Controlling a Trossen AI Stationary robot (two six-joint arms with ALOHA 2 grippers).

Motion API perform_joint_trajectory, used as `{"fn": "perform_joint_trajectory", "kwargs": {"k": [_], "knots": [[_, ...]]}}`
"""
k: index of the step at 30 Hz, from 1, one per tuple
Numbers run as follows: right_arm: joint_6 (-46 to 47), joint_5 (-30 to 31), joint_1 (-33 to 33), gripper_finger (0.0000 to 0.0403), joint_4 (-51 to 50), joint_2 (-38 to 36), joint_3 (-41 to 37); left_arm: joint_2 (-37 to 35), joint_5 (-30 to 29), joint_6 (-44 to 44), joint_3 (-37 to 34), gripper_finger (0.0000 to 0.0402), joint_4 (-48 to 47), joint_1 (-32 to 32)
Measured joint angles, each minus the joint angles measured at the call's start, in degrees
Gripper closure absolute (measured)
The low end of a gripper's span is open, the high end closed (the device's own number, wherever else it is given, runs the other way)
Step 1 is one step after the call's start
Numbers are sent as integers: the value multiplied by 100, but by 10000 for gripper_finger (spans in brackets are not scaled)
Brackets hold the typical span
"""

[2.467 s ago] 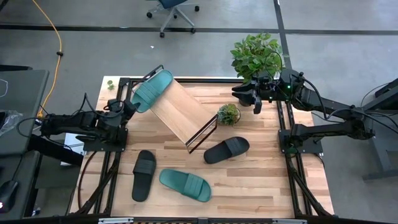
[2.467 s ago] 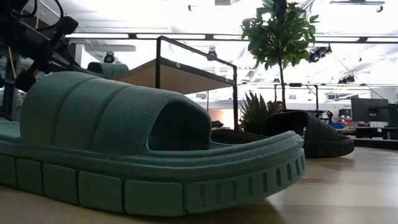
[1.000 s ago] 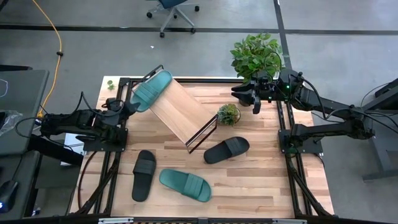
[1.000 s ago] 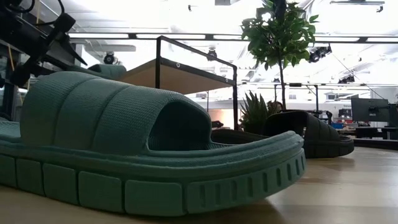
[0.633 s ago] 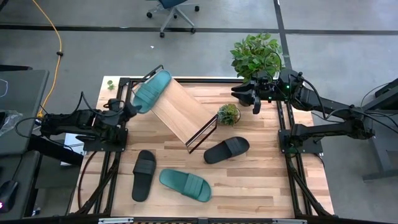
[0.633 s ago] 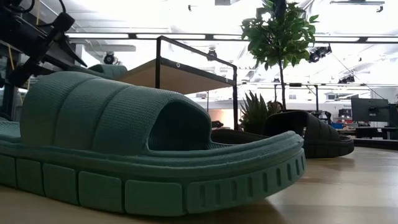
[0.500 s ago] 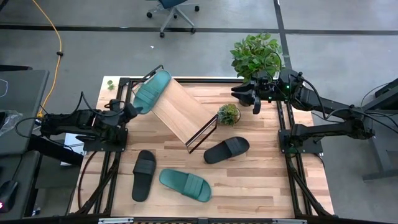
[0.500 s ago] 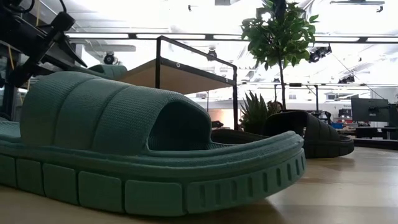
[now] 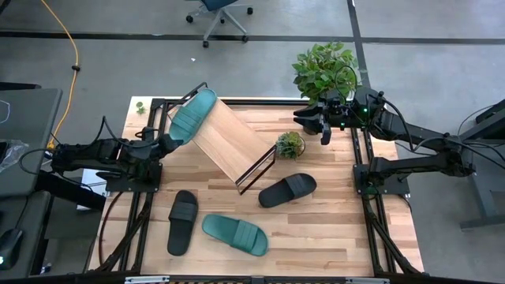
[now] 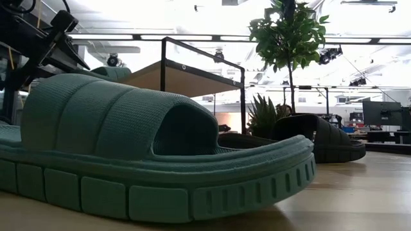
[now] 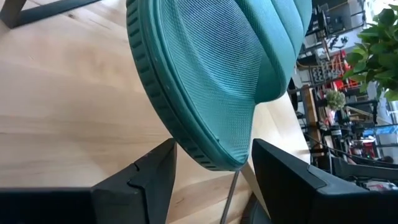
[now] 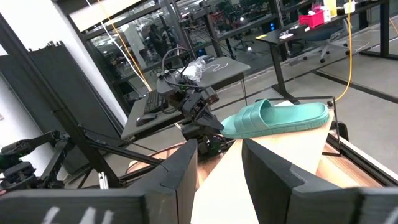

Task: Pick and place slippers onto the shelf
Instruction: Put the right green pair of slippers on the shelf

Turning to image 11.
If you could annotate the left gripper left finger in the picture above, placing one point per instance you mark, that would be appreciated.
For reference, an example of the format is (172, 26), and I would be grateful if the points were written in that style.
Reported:
(146, 186)

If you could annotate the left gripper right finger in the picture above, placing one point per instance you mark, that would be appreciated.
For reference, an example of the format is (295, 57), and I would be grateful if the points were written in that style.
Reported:
(280, 186)

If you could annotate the teal foam slipper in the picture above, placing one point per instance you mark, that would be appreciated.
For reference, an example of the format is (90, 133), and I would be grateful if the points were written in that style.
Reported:
(211, 77)

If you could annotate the thin grey metal rod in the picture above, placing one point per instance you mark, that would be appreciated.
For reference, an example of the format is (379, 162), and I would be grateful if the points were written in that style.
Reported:
(230, 196)

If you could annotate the small pale green potted plant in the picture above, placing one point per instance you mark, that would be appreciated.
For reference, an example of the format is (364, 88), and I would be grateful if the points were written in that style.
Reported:
(335, 99)

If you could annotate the leafy green potted tree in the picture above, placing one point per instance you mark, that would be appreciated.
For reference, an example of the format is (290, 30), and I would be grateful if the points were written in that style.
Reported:
(379, 56)

